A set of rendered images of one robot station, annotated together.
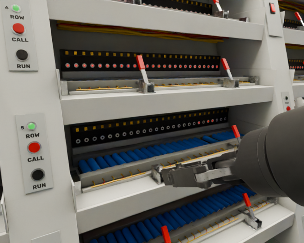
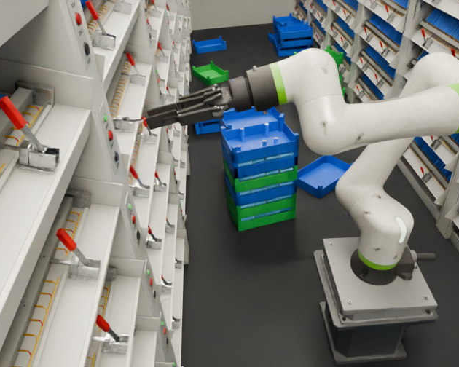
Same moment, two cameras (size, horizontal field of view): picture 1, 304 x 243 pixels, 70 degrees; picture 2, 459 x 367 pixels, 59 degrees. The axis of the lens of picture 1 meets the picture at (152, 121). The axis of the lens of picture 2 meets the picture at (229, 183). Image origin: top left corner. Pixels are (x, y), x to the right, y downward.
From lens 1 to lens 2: 0.74 m
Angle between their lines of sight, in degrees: 70
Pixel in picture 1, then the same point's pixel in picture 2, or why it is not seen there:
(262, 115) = not seen: hidden behind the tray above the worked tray
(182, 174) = (197, 115)
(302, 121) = (264, 80)
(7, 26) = (74, 20)
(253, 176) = (241, 105)
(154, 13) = not seen: outside the picture
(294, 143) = (264, 89)
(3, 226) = (108, 207)
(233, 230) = (144, 151)
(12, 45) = (81, 41)
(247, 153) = (238, 95)
